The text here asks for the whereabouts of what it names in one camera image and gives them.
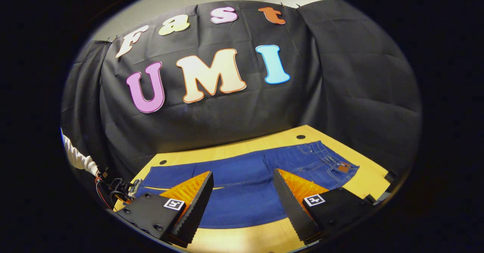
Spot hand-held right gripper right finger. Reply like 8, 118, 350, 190
273, 168, 375, 245

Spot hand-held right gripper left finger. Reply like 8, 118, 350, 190
113, 171, 214, 248

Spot blue jeans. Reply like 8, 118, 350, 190
134, 141, 360, 230

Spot black backdrop cloth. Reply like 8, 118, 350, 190
60, 0, 422, 193

